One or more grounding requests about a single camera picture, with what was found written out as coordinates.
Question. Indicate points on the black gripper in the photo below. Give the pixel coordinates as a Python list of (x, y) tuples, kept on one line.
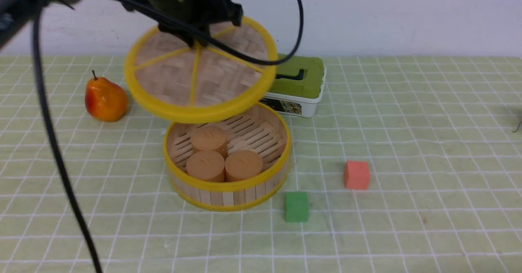
[(200, 14)]

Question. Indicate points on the yellow woven steamer lid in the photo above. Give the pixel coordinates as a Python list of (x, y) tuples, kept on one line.
[(192, 85)]

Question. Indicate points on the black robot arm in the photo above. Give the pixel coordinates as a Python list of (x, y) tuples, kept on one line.
[(16, 13)]

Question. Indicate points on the yellow bamboo steamer basket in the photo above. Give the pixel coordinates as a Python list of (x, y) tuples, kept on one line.
[(259, 129)]

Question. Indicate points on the green white lidded box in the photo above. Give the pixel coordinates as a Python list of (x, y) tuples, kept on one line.
[(298, 87)]

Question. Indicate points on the orange red pear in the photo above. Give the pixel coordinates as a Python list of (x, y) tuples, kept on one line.
[(104, 100)]

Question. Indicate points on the tan bun back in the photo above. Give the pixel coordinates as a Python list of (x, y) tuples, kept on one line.
[(209, 138)]

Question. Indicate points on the tan bun front left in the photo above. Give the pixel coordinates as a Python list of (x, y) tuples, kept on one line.
[(207, 166)]

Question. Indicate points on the green foam cube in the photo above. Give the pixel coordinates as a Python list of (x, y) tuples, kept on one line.
[(296, 207)]

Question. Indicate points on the red foam cube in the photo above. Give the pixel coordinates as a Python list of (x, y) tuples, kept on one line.
[(357, 175)]

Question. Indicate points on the green checkered tablecloth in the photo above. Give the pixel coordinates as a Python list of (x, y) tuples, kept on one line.
[(437, 132)]

